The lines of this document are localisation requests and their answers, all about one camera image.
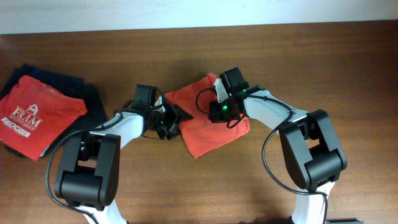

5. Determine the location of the orange McKinney Boyd soccer t-shirt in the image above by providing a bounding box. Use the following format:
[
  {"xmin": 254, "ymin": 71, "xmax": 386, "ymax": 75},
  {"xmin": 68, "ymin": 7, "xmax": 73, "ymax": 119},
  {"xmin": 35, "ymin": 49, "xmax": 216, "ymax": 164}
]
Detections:
[{"xmin": 165, "ymin": 73, "xmax": 251, "ymax": 158}]

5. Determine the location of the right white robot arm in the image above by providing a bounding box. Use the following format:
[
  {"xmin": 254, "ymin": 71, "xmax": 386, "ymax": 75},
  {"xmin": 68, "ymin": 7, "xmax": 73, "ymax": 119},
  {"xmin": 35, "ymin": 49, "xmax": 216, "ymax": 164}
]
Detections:
[{"xmin": 209, "ymin": 85, "xmax": 348, "ymax": 223}]

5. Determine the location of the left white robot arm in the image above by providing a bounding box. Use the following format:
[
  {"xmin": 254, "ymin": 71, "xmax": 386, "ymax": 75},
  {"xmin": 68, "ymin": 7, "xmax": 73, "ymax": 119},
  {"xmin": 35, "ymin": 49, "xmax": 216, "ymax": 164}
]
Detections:
[{"xmin": 45, "ymin": 103, "xmax": 193, "ymax": 223}]

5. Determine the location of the folded dark navy garment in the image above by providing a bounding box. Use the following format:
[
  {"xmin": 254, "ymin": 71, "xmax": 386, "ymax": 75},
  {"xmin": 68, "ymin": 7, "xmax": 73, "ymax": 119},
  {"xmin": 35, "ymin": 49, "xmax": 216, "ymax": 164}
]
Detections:
[{"xmin": 1, "ymin": 64, "xmax": 108, "ymax": 158}]

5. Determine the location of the folded red Fram t-shirt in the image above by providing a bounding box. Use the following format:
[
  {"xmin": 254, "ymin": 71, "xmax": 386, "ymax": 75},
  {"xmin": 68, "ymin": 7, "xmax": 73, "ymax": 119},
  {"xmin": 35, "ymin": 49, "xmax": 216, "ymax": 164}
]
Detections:
[{"xmin": 1, "ymin": 75, "xmax": 87, "ymax": 161}]

